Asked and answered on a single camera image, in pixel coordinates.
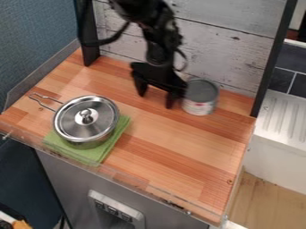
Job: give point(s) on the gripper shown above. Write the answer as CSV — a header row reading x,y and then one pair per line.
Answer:
x,y
157,73

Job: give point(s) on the silver tin can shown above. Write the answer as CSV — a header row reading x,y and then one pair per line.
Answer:
x,y
200,97

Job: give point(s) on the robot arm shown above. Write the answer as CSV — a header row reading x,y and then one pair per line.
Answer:
x,y
153,21

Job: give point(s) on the silver pot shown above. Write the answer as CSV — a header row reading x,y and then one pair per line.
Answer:
x,y
81,135

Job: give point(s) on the silver pot lid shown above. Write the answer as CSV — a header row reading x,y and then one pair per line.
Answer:
x,y
86,117

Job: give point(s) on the green cloth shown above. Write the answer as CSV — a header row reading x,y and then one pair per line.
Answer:
x,y
104,142

